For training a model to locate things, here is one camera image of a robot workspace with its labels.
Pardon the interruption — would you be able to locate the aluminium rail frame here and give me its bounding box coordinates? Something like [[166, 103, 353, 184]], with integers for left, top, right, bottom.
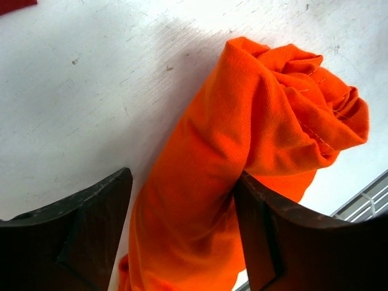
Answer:
[[235, 169, 388, 291]]

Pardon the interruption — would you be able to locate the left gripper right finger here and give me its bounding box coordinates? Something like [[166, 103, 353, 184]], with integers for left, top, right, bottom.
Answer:
[[233, 170, 388, 291]]

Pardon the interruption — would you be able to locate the dark red t shirt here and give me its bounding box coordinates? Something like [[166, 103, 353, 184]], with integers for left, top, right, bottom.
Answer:
[[0, 0, 38, 16]]

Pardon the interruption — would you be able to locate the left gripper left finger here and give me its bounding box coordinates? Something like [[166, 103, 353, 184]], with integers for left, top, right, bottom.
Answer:
[[1, 168, 133, 290]]

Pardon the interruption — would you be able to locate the orange t shirt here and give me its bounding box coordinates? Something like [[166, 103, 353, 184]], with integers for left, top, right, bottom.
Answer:
[[119, 37, 369, 290]]

